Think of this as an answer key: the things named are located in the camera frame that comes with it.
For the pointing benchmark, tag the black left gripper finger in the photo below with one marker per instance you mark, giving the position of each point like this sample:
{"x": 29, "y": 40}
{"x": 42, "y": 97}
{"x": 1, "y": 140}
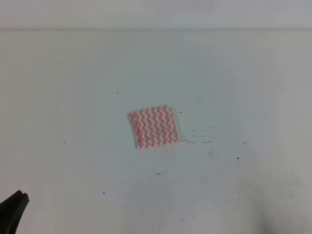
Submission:
{"x": 11, "y": 211}

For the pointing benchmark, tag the pink white striped towel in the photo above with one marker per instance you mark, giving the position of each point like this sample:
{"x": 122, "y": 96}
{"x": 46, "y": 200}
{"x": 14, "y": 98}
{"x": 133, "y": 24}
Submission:
{"x": 155, "y": 127}

